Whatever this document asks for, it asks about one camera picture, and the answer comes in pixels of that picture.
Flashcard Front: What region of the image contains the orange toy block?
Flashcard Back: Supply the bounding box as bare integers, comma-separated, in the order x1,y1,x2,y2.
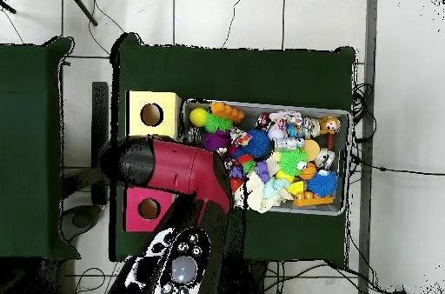
209,101,245,124

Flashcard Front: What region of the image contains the brown plush monkey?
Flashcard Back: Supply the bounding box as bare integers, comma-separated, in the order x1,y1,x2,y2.
318,115,342,135

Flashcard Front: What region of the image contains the yellow ball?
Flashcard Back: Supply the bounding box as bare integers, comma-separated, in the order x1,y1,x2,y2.
189,107,209,127

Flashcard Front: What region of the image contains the purple spiky ball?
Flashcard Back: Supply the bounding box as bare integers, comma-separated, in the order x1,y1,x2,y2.
203,130,231,152

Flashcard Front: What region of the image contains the clear mesh bin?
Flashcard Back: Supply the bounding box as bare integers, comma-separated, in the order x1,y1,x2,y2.
178,98,351,217

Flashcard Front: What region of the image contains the dark green tablecloth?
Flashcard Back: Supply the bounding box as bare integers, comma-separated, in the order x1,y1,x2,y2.
110,32,356,267
0,37,82,261

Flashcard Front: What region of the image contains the black flat panel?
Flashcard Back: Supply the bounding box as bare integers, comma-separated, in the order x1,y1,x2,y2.
90,81,110,206

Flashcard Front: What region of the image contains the blue spiky ball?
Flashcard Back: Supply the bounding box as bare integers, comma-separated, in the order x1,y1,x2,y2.
239,129,273,160

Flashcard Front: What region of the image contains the cream knitted cloth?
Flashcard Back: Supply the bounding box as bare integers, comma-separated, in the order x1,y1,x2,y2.
234,171,294,214

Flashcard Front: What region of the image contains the black tripod leg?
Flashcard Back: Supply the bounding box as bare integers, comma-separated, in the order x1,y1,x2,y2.
62,0,99,27
0,0,17,16

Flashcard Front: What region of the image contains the small basketball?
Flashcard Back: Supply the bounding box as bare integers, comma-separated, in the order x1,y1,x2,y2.
299,161,318,181

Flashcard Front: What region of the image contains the black floor cable with plug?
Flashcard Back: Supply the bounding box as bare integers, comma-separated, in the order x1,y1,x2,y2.
350,154,445,177

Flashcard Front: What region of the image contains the wooden box with three holes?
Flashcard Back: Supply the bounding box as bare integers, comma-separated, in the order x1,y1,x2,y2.
123,90,182,233

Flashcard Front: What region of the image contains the silver toy robot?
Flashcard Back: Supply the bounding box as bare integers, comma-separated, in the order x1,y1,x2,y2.
273,137,306,150

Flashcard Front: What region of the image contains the colourful fabric bow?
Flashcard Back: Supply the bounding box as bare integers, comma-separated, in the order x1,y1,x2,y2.
229,128,253,147

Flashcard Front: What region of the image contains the green spiky ball with eyes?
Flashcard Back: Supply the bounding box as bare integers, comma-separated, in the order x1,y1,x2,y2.
278,148,309,177

